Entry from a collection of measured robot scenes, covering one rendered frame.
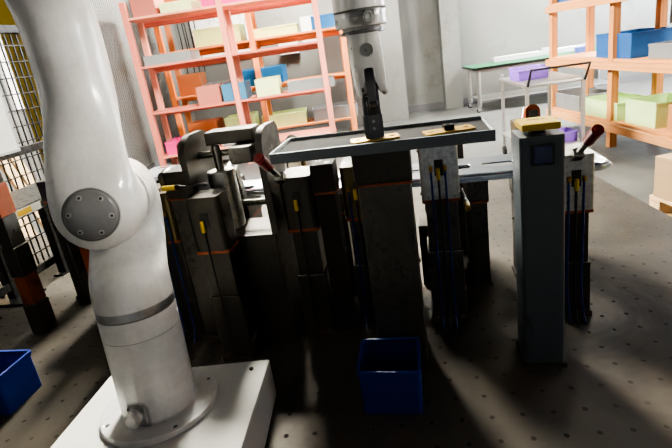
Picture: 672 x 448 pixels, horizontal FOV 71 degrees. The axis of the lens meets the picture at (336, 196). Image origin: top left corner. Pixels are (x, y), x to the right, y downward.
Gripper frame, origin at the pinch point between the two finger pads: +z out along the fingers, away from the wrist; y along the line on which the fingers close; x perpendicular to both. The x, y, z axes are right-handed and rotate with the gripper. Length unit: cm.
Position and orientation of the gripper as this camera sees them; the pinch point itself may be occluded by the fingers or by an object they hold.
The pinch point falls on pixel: (373, 124)
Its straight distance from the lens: 82.3
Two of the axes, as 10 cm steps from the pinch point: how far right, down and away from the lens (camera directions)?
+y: -0.1, -3.0, 9.5
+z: 1.4, 9.4, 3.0
